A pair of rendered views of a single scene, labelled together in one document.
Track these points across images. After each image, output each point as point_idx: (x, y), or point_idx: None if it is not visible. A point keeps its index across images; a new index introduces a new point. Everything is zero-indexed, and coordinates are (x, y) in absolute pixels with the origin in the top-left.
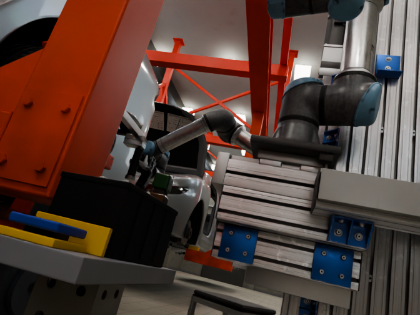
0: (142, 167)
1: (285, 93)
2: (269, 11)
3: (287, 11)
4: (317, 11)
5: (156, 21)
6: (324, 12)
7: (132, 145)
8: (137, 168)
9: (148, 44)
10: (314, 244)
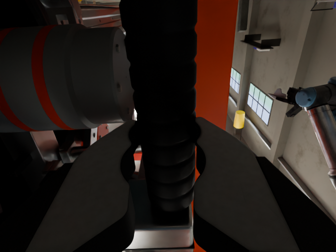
0: (220, 149)
1: None
2: (303, 89)
3: (313, 87)
4: (329, 85)
5: (228, 99)
6: (333, 86)
7: (133, 191)
8: (196, 77)
9: (230, 79)
10: None
